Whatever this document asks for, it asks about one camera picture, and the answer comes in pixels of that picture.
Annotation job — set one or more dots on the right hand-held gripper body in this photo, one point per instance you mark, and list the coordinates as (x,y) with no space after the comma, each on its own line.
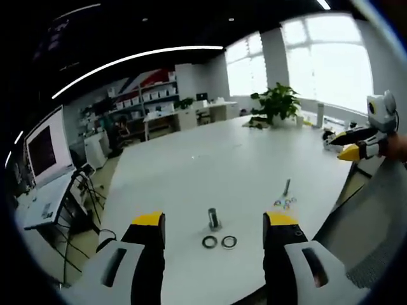
(381,111)

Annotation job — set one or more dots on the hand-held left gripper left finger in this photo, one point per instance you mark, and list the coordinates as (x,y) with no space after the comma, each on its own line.
(146,254)

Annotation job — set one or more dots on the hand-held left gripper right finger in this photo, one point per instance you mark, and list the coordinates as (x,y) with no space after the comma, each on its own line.
(286,254)

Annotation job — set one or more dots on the silver metal washer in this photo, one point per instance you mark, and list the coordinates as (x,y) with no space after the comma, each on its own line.
(229,241)

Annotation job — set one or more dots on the dark metal washer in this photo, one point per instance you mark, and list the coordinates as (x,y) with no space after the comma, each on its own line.
(209,242)

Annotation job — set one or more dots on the large threaded stud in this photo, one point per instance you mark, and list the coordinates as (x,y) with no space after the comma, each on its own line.
(212,218)

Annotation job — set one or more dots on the person's right hand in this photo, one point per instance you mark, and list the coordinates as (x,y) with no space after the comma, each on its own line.
(395,146)

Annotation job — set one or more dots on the black and white device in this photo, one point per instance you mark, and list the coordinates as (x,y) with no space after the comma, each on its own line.
(329,138)

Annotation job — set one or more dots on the cluster of small washers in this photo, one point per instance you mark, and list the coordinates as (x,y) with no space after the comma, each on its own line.
(285,202)

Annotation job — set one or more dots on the thin metal bolt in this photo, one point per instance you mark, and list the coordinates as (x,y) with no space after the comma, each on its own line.
(287,187)

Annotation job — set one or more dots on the potted green plant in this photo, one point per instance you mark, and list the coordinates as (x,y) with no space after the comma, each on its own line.
(278,101)

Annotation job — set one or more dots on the white side desk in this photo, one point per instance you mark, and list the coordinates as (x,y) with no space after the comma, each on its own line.
(47,203)

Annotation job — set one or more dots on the white cabinet desk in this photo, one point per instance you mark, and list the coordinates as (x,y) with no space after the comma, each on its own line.
(190,116)

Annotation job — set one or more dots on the large display screen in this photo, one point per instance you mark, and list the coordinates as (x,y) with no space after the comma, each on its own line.
(44,149)

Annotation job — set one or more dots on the storage shelf with white bins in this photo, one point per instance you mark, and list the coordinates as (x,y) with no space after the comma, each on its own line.
(143,95)

